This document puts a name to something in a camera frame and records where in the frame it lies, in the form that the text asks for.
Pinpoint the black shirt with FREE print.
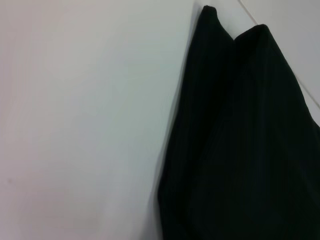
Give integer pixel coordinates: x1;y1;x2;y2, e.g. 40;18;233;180
149;4;320;240

